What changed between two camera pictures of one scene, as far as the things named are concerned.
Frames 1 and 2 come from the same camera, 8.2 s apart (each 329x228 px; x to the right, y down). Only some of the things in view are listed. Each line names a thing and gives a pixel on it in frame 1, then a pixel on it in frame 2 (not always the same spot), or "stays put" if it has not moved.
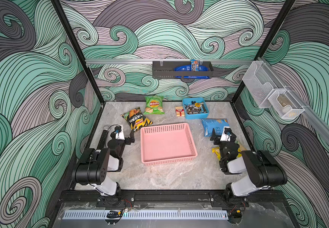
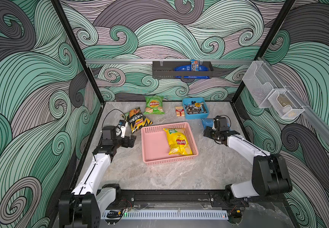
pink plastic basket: (166, 143) stays put
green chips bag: (154, 105) stays put
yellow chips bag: (217, 150) -> (178, 142)
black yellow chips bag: (137, 120) stays put
